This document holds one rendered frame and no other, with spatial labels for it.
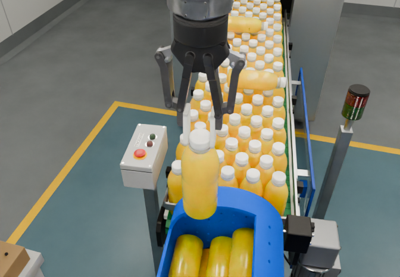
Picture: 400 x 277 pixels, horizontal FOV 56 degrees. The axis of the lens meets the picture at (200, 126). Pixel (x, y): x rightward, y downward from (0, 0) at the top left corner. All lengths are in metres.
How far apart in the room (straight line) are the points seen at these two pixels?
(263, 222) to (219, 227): 0.18
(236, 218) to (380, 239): 1.63
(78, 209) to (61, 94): 1.36
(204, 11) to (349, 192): 2.31
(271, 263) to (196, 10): 0.55
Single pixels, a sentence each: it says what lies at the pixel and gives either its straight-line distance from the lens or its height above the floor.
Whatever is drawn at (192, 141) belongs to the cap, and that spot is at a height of 1.48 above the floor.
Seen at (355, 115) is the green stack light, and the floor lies 1.18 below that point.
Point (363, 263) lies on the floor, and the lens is 2.39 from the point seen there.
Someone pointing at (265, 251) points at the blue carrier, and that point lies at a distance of 0.84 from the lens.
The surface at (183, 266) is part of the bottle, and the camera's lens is 0.94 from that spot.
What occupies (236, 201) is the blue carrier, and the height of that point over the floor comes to 1.23.
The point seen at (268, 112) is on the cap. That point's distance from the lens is 1.33.
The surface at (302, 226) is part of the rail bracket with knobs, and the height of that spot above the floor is 1.00.
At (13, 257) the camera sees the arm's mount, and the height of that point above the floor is 1.06.
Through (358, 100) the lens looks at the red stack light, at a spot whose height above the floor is 1.24.
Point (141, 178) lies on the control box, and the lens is 1.17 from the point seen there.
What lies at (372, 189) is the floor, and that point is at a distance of 2.77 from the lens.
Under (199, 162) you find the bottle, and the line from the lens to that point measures 0.66.
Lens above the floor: 1.90
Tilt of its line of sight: 40 degrees down
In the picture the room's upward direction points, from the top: straight up
